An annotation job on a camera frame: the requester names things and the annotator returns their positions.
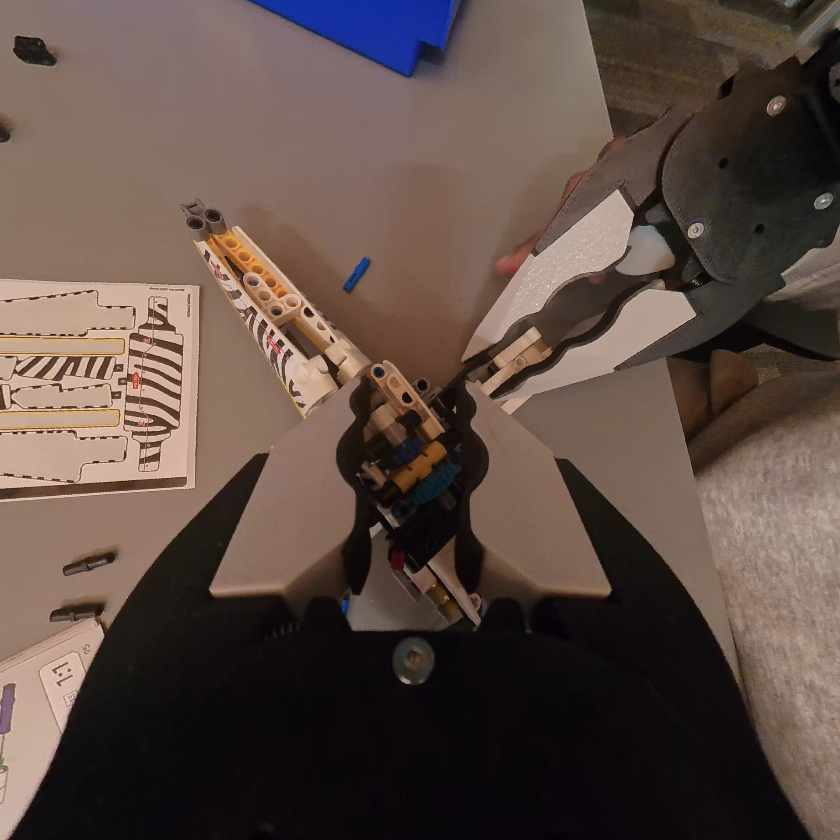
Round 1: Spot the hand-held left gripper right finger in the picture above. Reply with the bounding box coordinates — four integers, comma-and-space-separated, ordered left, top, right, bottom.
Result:
453, 384, 614, 601

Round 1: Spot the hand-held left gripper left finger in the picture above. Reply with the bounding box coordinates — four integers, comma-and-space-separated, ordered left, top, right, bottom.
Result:
209, 377, 376, 599

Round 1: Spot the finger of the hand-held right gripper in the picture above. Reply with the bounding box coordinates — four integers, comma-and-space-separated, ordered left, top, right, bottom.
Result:
489, 281, 702, 403
461, 190, 639, 362

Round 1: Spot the white lego skid assembly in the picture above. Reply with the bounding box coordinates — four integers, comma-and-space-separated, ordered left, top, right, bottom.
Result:
469, 327, 553, 399

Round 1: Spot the long black lego beam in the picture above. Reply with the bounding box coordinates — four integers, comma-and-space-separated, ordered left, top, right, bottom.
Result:
434, 357, 490, 396

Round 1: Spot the zebra striped lego helicopter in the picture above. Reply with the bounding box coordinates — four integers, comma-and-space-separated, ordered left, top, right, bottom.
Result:
180, 200, 488, 624

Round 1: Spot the lego instruction booklet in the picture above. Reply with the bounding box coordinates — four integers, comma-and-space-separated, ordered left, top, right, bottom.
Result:
0, 620, 106, 808

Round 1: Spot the person's right hand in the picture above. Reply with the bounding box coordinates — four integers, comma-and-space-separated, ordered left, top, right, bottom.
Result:
494, 134, 634, 290

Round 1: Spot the zebra sticker sheet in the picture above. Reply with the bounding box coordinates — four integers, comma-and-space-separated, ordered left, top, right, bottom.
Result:
0, 279, 201, 503

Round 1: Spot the blue plastic bin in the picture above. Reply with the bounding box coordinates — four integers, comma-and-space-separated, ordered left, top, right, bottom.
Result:
246, 0, 476, 78

